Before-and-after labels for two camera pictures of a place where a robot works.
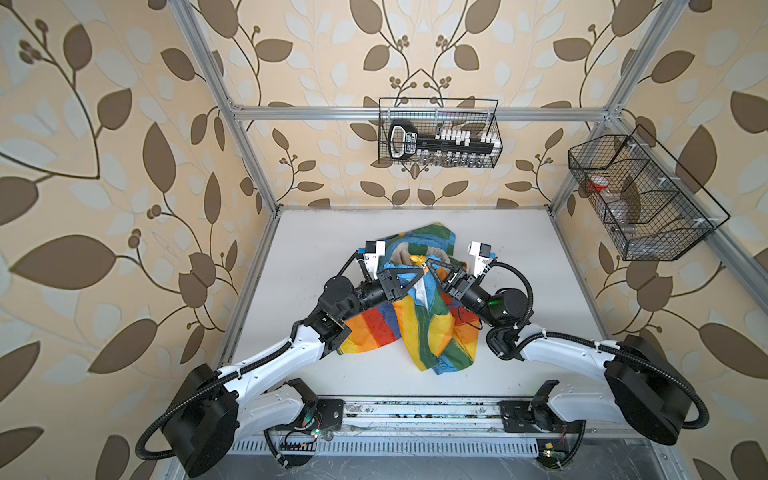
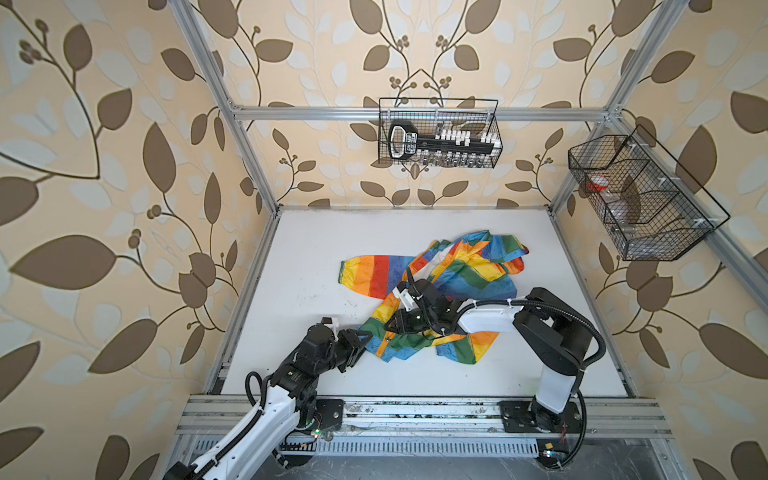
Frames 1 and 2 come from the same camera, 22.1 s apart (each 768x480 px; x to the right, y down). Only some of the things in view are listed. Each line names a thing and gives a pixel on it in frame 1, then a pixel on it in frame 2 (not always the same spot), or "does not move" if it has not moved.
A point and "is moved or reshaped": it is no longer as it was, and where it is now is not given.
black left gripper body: x=370 y=295 -> x=347 y=350
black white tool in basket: x=445 y=146 does not move
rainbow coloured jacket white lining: x=441 y=333 is moved or reshaped
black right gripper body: x=470 y=294 -> x=414 y=321
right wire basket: x=647 y=204 does not move
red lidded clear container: x=598 y=183 does not move
